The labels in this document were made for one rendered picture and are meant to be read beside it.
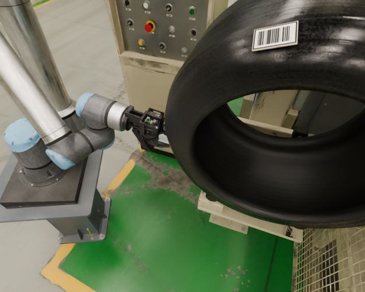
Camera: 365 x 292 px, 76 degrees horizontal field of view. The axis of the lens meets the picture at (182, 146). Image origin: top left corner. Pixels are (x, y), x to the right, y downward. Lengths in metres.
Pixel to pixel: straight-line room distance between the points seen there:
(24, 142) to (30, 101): 0.31
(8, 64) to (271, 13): 0.70
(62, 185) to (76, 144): 0.44
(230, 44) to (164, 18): 0.95
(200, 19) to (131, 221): 1.33
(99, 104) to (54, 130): 0.16
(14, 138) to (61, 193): 0.31
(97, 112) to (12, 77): 0.25
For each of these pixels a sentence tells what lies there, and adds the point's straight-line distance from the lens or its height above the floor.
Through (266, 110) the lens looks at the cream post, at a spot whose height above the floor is 1.01.
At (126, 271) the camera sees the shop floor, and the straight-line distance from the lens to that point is 1.68.
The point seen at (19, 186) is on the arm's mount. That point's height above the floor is 0.66.
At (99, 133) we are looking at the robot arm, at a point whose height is 1.02.
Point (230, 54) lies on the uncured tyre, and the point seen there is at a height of 1.42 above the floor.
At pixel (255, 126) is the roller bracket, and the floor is 0.95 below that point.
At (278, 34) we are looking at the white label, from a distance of 0.39.
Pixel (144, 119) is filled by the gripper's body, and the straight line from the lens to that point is 0.73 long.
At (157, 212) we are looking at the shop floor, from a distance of 1.77.
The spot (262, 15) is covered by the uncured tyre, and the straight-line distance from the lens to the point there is 0.43.
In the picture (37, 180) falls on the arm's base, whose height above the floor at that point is 0.67.
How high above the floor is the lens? 1.61
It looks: 50 degrees down
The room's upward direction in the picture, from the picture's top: straight up
